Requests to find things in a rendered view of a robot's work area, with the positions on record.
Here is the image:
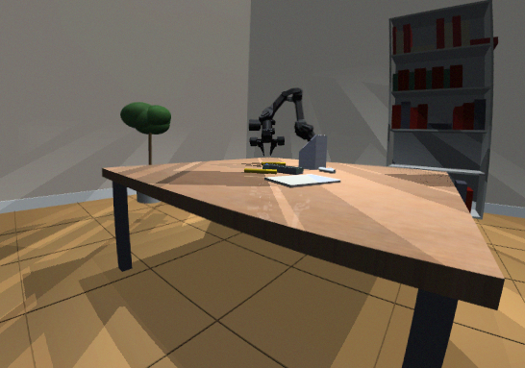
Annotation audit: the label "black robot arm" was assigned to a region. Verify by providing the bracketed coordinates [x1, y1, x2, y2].
[249, 87, 315, 142]

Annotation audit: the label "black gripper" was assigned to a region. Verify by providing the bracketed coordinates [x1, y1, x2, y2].
[250, 128, 285, 156]

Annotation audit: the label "dark grey keyboard with keys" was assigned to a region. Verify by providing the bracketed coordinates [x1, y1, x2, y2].
[262, 164, 304, 175]

